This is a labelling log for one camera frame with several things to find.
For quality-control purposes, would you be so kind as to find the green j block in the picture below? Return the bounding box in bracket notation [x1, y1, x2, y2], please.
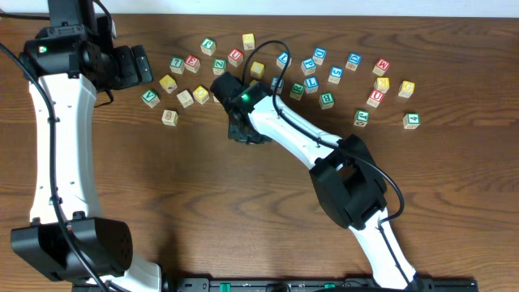
[354, 109, 370, 127]
[200, 38, 217, 56]

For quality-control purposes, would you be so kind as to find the yellow block top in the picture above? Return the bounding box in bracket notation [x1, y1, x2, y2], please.
[242, 33, 255, 50]

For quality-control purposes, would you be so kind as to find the blue 5 block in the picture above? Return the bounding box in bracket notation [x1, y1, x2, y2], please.
[328, 66, 344, 84]

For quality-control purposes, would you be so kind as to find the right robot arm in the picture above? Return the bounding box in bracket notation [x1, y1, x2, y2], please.
[210, 72, 426, 291]

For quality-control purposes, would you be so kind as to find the blue D block right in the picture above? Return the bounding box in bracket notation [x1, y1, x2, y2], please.
[345, 53, 362, 71]

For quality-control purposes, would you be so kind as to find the pineapple picture block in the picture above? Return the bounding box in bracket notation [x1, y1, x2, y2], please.
[161, 109, 178, 127]

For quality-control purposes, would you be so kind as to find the green J block right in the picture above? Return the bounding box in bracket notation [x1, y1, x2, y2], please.
[354, 109, 370, 127]

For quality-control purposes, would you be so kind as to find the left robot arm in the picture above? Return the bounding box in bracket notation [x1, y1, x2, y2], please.
[11, 0, 169, 291]

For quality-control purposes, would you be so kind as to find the blue l block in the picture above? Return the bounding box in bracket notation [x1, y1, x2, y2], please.
[276, 52, 292, 69]
[304, 76, 319, 94]

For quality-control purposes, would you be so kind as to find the green J block top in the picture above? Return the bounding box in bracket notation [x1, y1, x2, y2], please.
[200, 38, 217, 56]

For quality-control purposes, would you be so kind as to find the blue d block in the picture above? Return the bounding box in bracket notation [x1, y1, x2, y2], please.
[312, 47, 328, 65]
[345, 53, 362, 71]

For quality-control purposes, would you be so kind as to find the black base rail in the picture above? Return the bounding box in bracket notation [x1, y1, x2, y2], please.
[71, 276, 479, 292]

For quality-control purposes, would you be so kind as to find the green V block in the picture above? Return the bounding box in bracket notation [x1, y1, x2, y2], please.
[141, 89, 160, 108]

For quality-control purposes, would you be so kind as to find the blue 2 block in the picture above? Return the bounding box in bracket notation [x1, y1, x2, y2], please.
[271, 77, 285, 95]

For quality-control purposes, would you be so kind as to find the blue D block left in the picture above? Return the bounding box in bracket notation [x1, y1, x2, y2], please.
[312, 47, 328, 65]

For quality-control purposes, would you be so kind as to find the yellow k block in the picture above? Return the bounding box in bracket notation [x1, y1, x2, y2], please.
[374, 77, 390, 93]
[159, 75, 178, 94]

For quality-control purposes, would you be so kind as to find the blue L block upper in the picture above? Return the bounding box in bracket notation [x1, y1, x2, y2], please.
[276, 52, 292, 69]

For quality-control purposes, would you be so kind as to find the yellow C block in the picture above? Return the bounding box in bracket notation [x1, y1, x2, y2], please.
[251, 62, 265, 79]

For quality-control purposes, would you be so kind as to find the green Z block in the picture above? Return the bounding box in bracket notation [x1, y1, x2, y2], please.
[212, 58, 226, 75]

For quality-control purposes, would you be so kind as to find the red M block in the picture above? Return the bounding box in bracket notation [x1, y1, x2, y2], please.
[372, 58, 391, 77]

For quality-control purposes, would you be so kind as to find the plain I engraved block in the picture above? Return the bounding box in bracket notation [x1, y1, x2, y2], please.
[177, 89, 194, 108]

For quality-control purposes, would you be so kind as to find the green 4 block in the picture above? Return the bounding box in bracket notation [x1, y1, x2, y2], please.
[403, 113, 421, 130]

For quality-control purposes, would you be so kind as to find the green 7 block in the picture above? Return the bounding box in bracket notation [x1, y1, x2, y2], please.
[169, 57, 185, 75]

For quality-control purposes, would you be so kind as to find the red U block right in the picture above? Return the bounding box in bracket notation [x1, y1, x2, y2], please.
[366, 89, 385, 108]

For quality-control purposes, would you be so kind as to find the red u block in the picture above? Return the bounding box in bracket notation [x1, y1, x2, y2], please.
[366, 89, 385, 108]
[228, 48, 244, 67]

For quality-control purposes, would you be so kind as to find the blue L block lower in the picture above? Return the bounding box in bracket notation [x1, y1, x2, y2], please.
[304, 76, 319, 94]

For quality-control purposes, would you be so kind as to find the yellow K block right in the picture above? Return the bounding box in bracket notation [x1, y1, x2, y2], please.
[374, 77, 390, 93]

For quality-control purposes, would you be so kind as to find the yellow G block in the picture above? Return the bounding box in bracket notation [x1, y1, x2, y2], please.
[398, 80, 415, 98]

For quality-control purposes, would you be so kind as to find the yellow K block left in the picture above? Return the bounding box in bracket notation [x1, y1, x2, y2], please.
[159, 75, 178, 94]

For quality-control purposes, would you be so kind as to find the red U block left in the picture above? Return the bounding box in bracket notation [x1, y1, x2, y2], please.
[228, 48, 244, 67]

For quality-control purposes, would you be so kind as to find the red E block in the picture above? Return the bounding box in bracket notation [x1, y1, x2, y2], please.
[184, 55, 201, 73]

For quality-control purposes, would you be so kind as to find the green R block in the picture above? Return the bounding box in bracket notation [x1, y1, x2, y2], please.
[290, 82, 305, 101]

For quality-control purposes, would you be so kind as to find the green B block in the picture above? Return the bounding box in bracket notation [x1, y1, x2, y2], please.
[319, 92, 335, 110]

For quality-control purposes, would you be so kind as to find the blue P block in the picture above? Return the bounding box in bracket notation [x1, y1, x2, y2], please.
[301, 58, 317, 76]

